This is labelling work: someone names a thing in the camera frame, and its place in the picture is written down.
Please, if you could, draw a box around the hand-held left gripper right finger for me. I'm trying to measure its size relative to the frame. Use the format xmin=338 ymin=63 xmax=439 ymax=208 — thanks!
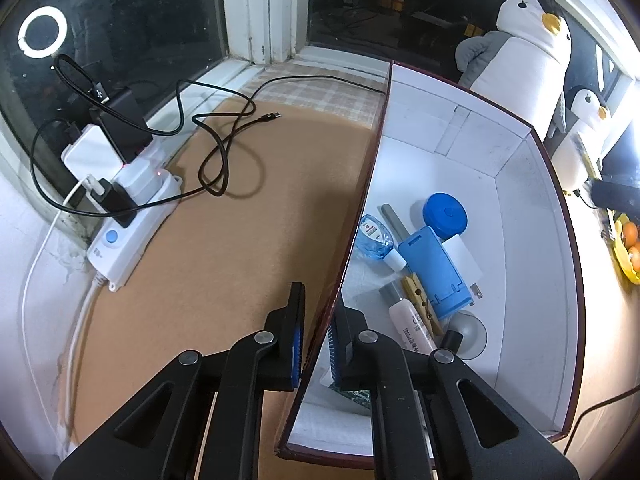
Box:
xmin=327 ymin=292 xmax=578 ymax=480

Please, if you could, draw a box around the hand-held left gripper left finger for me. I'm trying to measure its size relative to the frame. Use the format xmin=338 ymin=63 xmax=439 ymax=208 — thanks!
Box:
xmin=52 ymin=281 xmax=306 ymax=480

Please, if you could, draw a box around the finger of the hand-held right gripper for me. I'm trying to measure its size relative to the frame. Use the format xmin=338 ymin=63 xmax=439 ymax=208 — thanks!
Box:
xmin=590 ymin=177 xmax=640 ymax=209

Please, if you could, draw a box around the pale pink tube grey cap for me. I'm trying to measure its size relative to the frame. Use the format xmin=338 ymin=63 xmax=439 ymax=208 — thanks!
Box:
xmin=378 ymin=284 xmax=437 ymax=356

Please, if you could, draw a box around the wooden clothespin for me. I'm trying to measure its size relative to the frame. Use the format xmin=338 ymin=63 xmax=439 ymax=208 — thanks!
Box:
xmin=401 ymin=272 xmax=445 ymax=338

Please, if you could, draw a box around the red cardboard box white inside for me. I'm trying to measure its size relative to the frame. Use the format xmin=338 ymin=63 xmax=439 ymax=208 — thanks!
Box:
xmin=274 ymin=60 xmax=587 ymax=463

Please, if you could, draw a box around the small clear bottle white cap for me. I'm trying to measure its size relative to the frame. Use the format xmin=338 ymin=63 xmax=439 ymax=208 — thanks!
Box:
xmin=359 ymin=214 xmax=406 ymax=273

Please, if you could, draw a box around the blue phone stand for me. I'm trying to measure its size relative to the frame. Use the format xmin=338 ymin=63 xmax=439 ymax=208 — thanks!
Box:
xmin=397 ymin=226 xmax=476 ymax=318

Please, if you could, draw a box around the grey spoon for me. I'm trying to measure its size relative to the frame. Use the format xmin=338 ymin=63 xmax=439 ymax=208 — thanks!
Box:
xmin=381 ymin=204 xmax=487 ymax=360

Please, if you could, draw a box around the white plug charger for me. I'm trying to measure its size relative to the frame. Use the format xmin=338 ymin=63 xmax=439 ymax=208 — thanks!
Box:
xmin=442 ymin=235 xmax=485 ymax=303

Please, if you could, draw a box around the blue round lid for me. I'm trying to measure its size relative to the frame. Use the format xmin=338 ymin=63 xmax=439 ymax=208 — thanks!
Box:
xmin=422 ymin=192 xmax=470 ymax=241

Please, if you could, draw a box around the yellow leaf-shaped bowl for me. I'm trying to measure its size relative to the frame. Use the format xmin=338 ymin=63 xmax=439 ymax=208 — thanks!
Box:
xmin=607 ymin=212 xmax=640 ymax=286

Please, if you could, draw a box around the small penguin plush toy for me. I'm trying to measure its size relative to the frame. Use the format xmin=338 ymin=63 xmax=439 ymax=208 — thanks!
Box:
xmin=550 ymin=85 xmax=613 ymax=196

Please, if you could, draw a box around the large penguin plush toy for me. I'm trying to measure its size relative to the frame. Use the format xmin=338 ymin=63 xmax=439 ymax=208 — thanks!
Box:
xmin=455 ymin=0 xmax=572 ymax=128

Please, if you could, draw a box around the white power strip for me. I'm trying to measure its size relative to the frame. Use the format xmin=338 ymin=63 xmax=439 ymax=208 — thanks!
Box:
xmin=86 ymin=157 xmax=182 ymax=292

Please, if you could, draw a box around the small black plug charger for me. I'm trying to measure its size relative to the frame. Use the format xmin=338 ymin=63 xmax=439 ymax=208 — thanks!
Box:
xmin=92 ymin=177 xmax=140 ymax=228

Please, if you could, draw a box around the plaid cloth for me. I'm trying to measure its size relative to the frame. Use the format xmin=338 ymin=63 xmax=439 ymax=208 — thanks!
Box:
xmin=250 ymin=60 xmax=391 ymax=128

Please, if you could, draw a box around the white power adapter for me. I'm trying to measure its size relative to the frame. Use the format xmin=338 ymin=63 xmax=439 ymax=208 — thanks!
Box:
xmin=61 ymin=124 xmax=126 ymax=181

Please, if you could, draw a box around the large black power adapter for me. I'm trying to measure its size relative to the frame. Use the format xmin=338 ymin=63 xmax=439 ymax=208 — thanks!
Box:
xmin=89 ymin=87 xmax=153 ymax=161

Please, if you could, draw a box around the thin black cable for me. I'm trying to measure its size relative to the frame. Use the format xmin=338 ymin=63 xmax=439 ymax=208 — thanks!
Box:
xmin=564 ymin=390 xmax=640 ymax=457

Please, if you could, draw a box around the white charging cable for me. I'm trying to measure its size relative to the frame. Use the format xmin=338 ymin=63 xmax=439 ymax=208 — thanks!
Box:
xmin=22 ymin=175 xmax=98 ymax=411

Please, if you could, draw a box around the white window frame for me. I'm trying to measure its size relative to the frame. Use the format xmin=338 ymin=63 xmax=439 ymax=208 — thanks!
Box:
xmin=0 ymin=0 xmax=640 ymax=101

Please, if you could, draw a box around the black looped cable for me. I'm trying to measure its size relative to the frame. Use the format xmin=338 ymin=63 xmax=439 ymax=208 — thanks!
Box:
xmin=31 ymin=54 xmax=186 ymax=218

